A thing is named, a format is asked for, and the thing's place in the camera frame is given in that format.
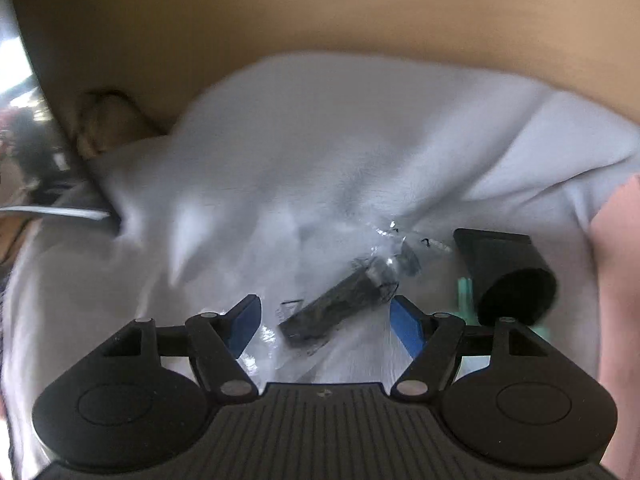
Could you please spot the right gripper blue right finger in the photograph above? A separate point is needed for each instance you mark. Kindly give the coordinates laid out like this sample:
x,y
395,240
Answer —
x,y
433,341

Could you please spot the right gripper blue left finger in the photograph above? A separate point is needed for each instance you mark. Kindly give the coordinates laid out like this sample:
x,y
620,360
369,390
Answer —
x,y
215,344

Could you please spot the teal plastic funnel tool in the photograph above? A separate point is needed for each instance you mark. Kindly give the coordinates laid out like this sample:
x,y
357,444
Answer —
x,y
467,311

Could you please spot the black device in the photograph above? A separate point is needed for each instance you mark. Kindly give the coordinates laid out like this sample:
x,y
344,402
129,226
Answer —
x,y
333,296

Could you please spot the black funnel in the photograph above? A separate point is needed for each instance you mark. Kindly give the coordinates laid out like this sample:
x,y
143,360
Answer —
x,y
509,277

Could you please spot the grey cloth table cover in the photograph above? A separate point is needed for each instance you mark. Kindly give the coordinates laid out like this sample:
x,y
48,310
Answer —
x,y
273,182

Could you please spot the pink cardboard box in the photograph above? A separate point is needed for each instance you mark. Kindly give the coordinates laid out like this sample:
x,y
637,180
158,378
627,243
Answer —
x,y
614,235

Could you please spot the curved monitor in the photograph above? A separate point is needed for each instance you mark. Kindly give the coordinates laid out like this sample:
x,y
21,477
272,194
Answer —
x,y
42,175

